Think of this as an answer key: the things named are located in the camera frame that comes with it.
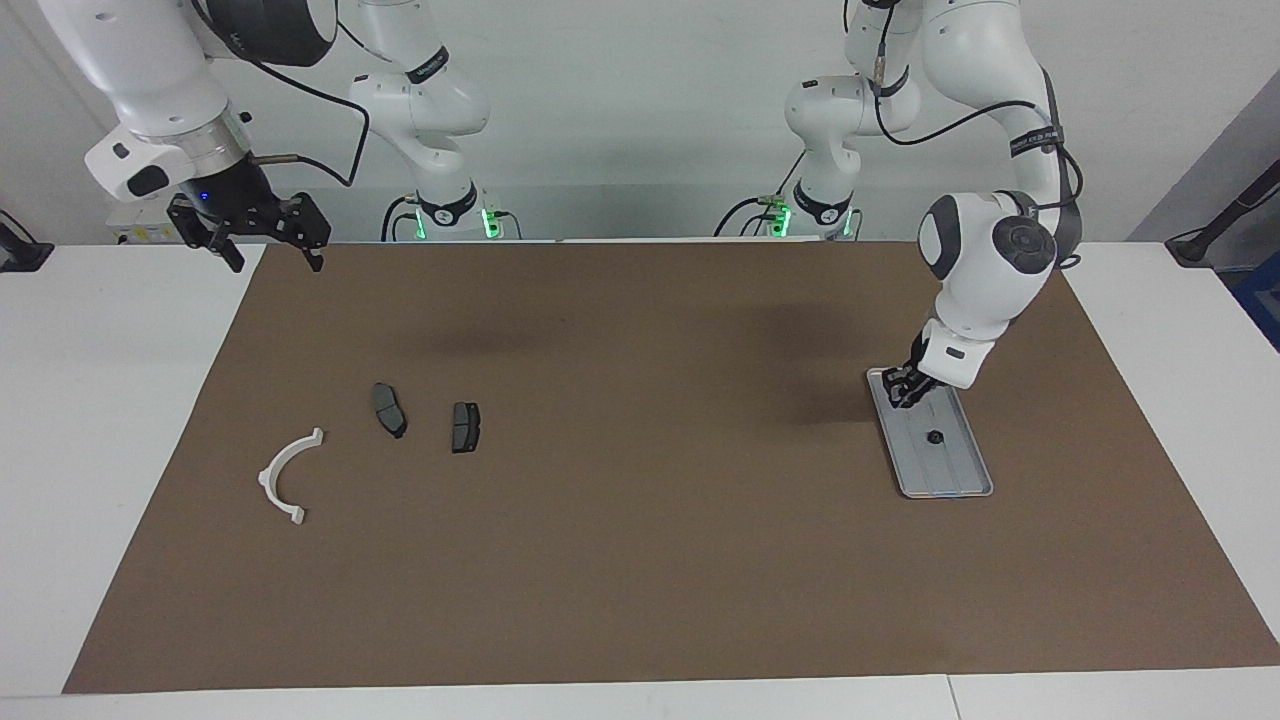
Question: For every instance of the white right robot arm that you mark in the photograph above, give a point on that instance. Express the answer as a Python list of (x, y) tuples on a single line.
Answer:
[(150, 60)]

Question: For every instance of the brown table mat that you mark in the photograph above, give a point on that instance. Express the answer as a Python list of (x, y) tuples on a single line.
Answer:
[(640, 560)]

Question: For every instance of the blue box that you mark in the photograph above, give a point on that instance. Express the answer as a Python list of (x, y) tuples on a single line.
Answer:
[(1262, 300)]

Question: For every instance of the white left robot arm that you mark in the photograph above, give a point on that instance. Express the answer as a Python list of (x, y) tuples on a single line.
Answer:
[(985, 290)]

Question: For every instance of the rectangular dark grey brake pad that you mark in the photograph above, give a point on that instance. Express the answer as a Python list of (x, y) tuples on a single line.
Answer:
[(465, 428)]

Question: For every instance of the black table clamp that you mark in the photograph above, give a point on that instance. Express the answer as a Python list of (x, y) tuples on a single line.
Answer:
[(20, 255)]

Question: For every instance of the black stand with pole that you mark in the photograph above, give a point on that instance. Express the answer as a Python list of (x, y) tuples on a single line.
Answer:
[(1190, 245)]

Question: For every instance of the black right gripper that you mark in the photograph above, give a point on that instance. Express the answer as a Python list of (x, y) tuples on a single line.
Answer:
[(235, 195)]

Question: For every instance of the curved dark grey brake pad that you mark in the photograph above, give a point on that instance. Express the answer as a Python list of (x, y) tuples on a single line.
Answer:
[(388, 408)]

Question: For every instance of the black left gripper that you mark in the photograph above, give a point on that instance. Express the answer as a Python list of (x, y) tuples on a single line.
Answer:
[(915, 360)]

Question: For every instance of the silver metal tray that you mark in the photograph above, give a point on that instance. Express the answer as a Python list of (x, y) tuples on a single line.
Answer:
[(950, 470)]

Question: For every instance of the white curved plastic bracket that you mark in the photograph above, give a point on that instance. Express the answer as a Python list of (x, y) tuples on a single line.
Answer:
[(265, 480)]

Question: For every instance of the white box with yellow labels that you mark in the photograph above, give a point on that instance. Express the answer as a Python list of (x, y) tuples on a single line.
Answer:
[(135, 232)]

